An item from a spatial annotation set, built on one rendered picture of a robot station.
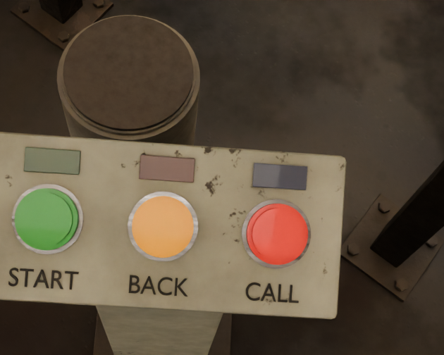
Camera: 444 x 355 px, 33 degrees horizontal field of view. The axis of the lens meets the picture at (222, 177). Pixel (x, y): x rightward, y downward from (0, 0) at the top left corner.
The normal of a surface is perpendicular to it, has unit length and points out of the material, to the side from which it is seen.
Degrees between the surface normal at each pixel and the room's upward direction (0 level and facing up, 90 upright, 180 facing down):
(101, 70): 0
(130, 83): 0
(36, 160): 20
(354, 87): 0
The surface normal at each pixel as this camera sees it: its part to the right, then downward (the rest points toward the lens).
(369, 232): 0.07, -0.37
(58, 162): 0.06, -0.03
